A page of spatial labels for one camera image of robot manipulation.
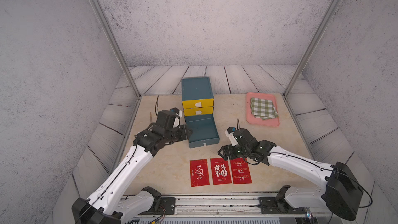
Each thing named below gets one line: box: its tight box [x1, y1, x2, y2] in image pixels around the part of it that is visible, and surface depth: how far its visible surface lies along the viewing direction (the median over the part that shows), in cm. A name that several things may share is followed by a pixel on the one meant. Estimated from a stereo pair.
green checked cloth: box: [250, 97, 279, 121], surface depth 113 cm
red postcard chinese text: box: [210, 157, 233, 186], surface depth 86 cm
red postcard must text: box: [189, 158, 210, 188], surface depth 85 cm
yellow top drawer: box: [182, 98, 215, 109], surface depth 93 cm
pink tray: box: [245, 91, 280, 128], surface depth 110 cm
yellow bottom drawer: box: [183, 106, 214, 117], surface depth 98 cm
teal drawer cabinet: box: [181, 76, 217, 130], surface depth 96 cm
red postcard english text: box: [230, 157, 253, 185], surface depth 85 cm
